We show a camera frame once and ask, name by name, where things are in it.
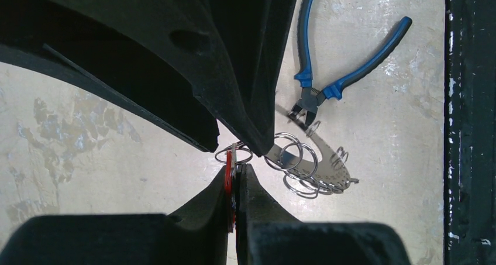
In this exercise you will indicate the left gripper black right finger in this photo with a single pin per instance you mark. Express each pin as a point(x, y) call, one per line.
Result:
point(266, 233)

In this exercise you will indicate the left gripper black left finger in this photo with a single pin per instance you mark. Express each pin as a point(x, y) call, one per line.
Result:
point(195, 233)

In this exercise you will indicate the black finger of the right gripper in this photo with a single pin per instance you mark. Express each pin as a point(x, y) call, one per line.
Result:
point(50, 39)
point(230, 51)

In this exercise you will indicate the red key tag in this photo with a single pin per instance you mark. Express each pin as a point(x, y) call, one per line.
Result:
point(230, 175)

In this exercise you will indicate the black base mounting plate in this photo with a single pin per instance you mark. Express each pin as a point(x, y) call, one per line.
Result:
point(470, 132)

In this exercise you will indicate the blue handled pliers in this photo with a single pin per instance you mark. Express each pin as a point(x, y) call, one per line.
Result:
point(337, 44)

